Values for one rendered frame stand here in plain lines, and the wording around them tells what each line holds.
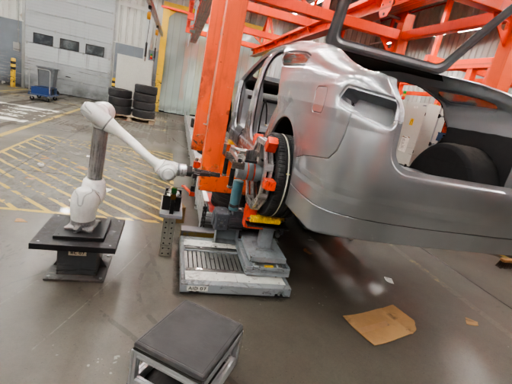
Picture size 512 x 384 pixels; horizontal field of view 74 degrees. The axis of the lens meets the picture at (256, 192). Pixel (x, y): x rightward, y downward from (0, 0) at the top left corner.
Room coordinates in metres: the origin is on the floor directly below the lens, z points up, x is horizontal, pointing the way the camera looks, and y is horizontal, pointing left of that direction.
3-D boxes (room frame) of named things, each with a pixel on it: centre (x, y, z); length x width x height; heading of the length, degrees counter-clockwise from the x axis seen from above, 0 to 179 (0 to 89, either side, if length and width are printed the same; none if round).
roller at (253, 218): (2.52, -0.12, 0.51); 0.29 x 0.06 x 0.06; 106
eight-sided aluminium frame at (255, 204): (2.61, 0.01, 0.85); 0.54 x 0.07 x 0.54; 16
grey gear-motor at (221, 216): (2.89, 0.13, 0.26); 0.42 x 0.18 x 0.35; 106
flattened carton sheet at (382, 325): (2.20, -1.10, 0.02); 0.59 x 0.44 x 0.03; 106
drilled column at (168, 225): (2.61, 0.66, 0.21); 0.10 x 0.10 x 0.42; 16
